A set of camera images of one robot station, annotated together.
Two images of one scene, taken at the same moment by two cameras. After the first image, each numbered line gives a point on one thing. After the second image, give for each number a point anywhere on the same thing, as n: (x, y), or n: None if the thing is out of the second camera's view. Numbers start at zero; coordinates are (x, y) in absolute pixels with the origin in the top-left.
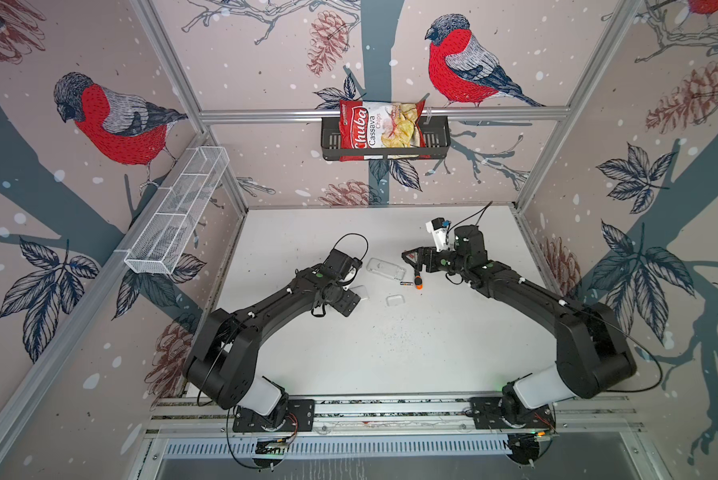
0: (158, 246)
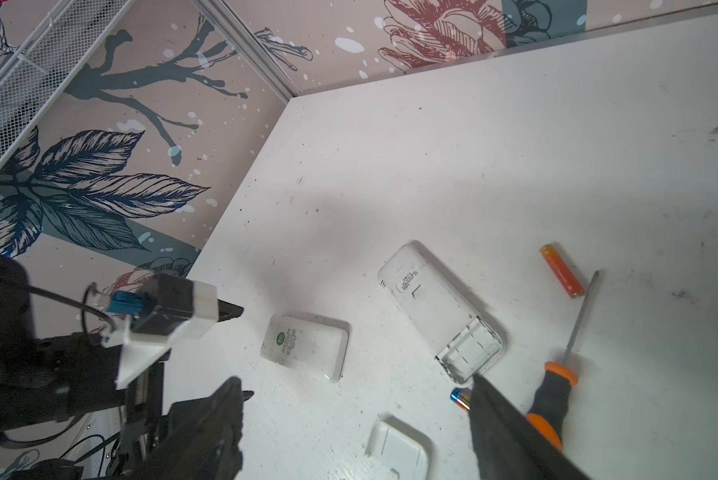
0: (6, 112)
